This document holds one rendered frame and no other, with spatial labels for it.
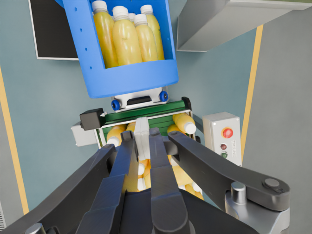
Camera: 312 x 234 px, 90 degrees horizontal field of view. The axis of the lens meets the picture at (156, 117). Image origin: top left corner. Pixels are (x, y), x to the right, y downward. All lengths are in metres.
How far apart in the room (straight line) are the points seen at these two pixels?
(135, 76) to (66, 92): 1.45
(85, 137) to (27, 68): 1.23
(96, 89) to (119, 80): 0.07
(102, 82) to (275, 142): 2.15
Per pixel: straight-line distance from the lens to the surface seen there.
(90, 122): 0.67
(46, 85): 1.87
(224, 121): 0.60
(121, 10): 0.48
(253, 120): 2.06
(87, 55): 0.44
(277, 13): 0.97
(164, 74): 0.41
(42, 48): 1.70
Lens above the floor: 1.61
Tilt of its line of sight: 76 degrees down
